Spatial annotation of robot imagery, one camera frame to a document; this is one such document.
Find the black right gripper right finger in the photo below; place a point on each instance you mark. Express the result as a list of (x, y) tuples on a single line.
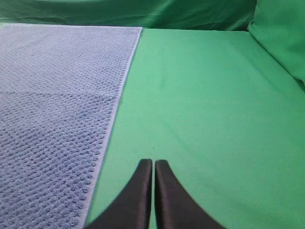
[(174, 207)]

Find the green backdrop cloth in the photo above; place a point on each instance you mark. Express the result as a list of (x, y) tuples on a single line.
[(224, 15)]

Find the blue waffle-weave towel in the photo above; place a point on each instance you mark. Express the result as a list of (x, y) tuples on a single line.
[(60, 87)]

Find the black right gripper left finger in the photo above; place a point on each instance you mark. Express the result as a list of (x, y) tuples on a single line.
[(131, 209)]

